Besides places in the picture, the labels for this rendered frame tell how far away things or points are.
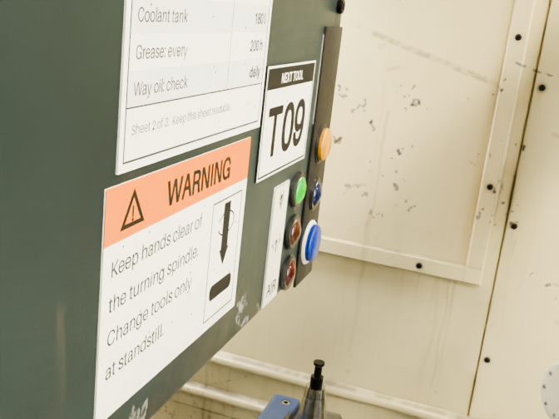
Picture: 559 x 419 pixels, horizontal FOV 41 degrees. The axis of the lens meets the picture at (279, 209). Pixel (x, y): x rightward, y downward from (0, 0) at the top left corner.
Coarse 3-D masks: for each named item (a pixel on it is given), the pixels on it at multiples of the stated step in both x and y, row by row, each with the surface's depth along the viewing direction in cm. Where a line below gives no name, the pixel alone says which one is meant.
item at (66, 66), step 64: (0, 0) 22; (64, 0) 25; (320, 0) 52; (0, 64) 22; (64, 64) 25; (0, 128) 23; (64, 128) 26; (256, 128) 44; (0, 192) 23; (64, 192) 27; (256, 192) 46; (0, 256) 24; (64, 256) 27; (256, 256) 49; (0, 320) 25; (64, 320) 28; (0, 384) 25; (64, 384) 29
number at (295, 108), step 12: (288, 96) 48; (300, 96) 51; (288, 108) 49; (300, 108) 51; (288, 120) 49; (300, 120) 52; (288, 132) 50; (300, 132) 52; (288, 144) 50; (300, 144) 53; (288, 156) 51
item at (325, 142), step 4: (324, 128) 58; (328, 128) 58; (324, 132) 57; (328, 132) 57; (324, 136) 57; (328, 136) 57; (320, 140) 57; (324, 140) 57; (328, 140) 57; (320, 144) 57; (324, 144) 57; (328, 144) 58; (320, 148) 57; (324, 148) 57; (328, 148) 58; (320, 152) 57; (324, 152) 57; (328, 152) 58; (320, 156) 57; (324, 156) 58
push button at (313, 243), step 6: (312, 228) 59; (318, 228) 60; (312, 234) 59; (318, 234) 60; (306, 240) 59; (312, 240) 59; (318, 240) 60; (306, 246) 59; (312, 246) 59; (318, 246) 60; (306, 252) 59; (312, 252) 59; (306, 258) 59; (312, 258) 60
